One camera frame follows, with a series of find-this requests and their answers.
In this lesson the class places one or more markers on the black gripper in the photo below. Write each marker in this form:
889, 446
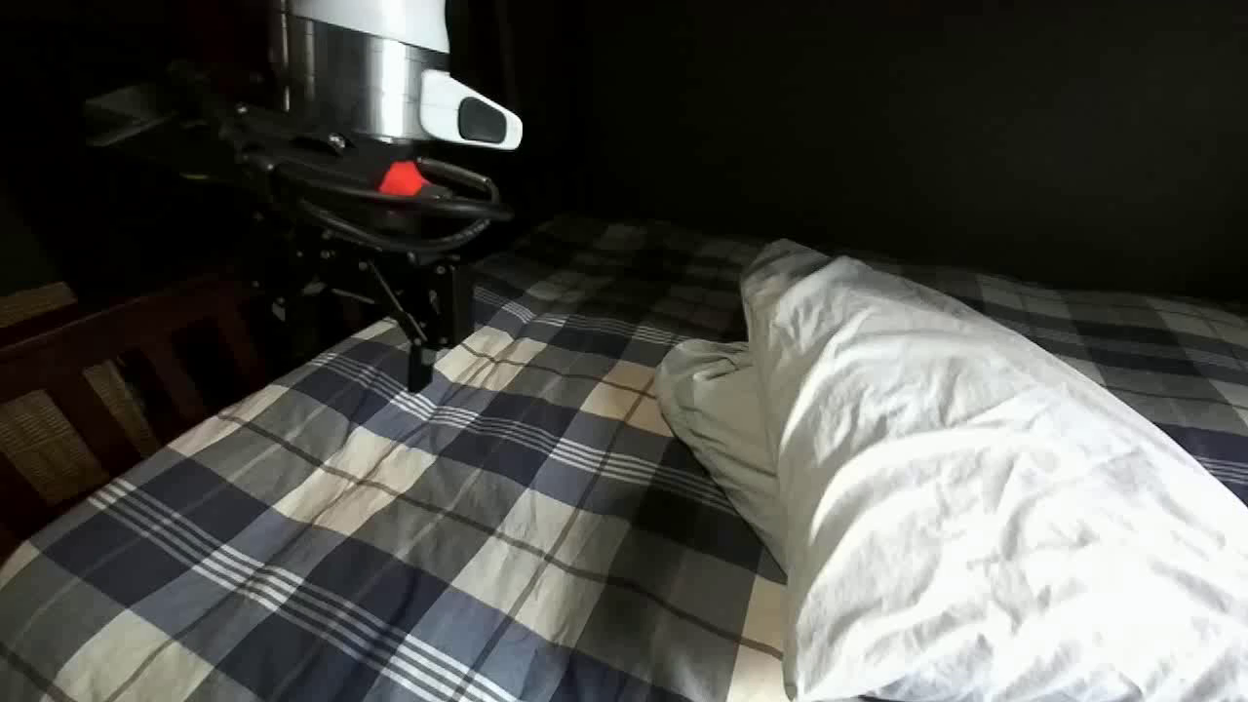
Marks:
380, 223

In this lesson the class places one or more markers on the blue plaid duvet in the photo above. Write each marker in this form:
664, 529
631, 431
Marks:
526, 529

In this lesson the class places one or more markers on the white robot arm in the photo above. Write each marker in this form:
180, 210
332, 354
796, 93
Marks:
370, 67

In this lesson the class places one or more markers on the white pillow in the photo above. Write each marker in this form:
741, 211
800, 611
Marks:
960, 515

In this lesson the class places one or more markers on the dark wooden bed frame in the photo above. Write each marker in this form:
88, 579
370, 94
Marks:
97, 388

